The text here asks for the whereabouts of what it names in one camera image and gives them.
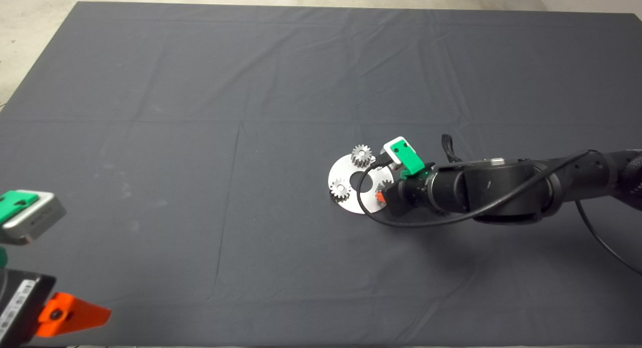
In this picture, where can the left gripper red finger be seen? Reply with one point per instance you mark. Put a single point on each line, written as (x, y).
(75, 314)

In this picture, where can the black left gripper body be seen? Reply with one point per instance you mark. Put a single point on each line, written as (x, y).
(20, 308)

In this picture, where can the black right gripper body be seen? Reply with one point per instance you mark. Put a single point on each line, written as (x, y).
(409, 197)

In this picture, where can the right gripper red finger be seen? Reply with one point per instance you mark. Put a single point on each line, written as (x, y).
(381, 197)

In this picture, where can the small steel gear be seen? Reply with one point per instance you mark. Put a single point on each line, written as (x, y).
(361, 156)
(386, 185)
(341, 190)

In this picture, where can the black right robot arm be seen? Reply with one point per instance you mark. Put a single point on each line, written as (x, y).
(501, 192)

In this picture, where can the round metal plate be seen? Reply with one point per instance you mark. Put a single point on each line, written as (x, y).
(353, 205)

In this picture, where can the dark grey table cloth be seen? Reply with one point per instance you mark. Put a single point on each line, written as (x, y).
(200, 137)

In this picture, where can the right wrist camera green mount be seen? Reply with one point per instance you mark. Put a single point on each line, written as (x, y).
(404, 155)

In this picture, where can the wrist camera green mount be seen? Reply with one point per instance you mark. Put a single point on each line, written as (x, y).
(27, 217)
(404, 155)

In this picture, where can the left wrist camera green mount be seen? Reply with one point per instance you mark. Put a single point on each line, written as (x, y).
(27, 217)

